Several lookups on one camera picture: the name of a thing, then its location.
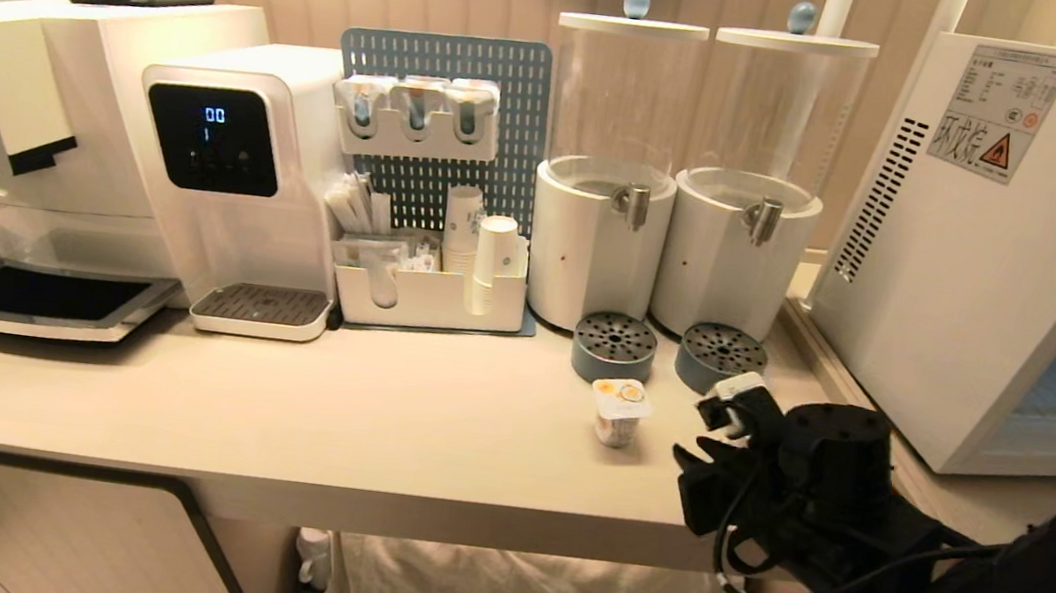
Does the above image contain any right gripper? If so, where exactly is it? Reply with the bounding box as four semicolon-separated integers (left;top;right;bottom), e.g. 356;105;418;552
663;404;792;548

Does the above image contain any small sealed yogurt cup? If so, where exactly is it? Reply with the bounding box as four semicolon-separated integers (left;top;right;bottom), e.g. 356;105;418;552
585;374;657;452

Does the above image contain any white mini fridge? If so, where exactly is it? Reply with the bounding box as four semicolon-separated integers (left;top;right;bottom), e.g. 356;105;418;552
791;20;1056;489

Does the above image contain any beige cabinet door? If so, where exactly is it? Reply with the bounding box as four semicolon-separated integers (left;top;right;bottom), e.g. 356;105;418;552
0;451;280;593

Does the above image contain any round grey drip tray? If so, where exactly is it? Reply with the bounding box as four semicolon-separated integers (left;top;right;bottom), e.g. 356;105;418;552
672;318;774;402
568;308;662;391

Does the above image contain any clear drink dispenser white base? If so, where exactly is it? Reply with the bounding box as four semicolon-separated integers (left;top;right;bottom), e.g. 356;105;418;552
517;10;711;344
646;22;880;357

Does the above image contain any stack of white paper cups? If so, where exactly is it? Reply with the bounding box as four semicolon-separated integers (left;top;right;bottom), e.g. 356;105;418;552
466;213;524;322
436;183;489;277

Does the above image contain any white organiser tray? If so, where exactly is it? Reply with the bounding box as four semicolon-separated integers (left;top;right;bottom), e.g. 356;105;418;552
324;223;535;345

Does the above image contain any blue-grey pegboard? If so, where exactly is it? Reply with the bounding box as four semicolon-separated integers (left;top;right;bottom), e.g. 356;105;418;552
319;19;559;249

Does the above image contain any white lid with blue knob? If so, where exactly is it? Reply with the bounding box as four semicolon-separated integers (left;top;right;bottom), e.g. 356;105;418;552
558;0;714;47
715;0;884;63

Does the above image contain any bundle of wrapped stirrers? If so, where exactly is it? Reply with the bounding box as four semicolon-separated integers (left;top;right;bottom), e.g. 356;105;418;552
322;168;399;239

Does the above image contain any white capsule holder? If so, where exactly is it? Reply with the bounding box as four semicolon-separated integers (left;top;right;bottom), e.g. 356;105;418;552
325;62;506;173

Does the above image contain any white pole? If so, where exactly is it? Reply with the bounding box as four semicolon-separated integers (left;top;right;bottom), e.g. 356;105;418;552
926;0;971;39
815;0;861;43

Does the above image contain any white water dispenser black display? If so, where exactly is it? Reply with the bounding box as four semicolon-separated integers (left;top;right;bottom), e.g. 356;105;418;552
112;26;368;349

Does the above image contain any white box appliance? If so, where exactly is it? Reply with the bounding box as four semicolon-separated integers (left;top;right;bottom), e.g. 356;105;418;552
0;0;274;314

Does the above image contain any black cable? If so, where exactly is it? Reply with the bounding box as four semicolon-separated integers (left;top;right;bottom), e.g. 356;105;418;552
708;460;1018;593

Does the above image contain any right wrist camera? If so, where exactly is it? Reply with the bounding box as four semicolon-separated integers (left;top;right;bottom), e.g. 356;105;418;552
693;365;772;443

